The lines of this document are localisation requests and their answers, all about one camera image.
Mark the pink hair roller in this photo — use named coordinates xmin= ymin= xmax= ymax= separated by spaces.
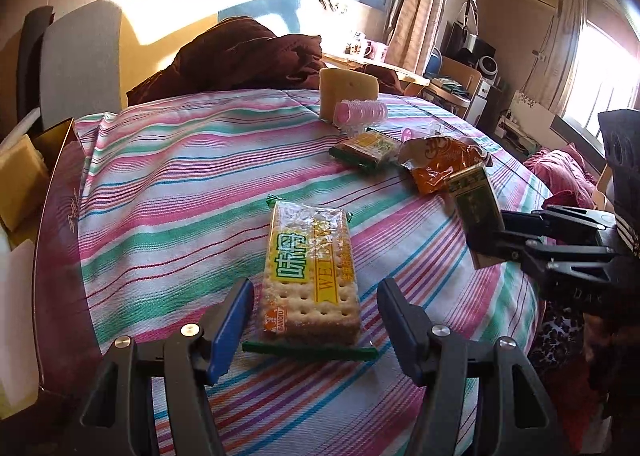
xmin=333 ymin=100 xmax=388 ymax=130

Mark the yellow sponge block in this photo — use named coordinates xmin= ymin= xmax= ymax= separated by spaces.
xmin=319 ymin=68 xmax=378 ymax=121

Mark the orange snack bag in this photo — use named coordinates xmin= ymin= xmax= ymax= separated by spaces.
xmin=397 ymin=135 xmax=492 ymax=196

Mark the pink mug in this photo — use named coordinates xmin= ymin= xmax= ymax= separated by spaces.
xmin=364 ymin=40 xmax=388 ymax=63

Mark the maroon blanket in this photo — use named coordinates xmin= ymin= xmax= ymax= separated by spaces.
xmin=126 ymin=16 xmax=404 ymax=107

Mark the green tea box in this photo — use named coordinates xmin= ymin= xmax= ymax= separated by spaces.
xmin=447 ymin=162 xmax=504 ymax=270

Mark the pink bedding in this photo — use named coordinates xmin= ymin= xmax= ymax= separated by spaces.
xmin=524 ymin=143 xmax=597 ymax=209

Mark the wooden side table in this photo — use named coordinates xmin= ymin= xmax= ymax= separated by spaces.
xmin=322 ymin=53 xmax=432 ymax=87

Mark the grey chair back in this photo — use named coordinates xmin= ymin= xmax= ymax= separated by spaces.
xmin=40 ymin=0 xmax=122 ymax=129

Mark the large cracker packet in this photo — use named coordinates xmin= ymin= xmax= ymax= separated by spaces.
xmin=242 ymin=196 xmax=378 ymax=362

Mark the beige curtain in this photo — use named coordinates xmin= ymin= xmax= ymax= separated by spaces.
xmin=385 ymin=0 xmax=446 ymax=74

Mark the striped tablecloth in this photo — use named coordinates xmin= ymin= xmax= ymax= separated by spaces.
xmin=76 ymin=90 xmax=541 ymax=455

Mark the small green cracker packet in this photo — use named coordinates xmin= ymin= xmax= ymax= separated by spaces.
xmin=329 ymin=130 xmax=401 ymax=173

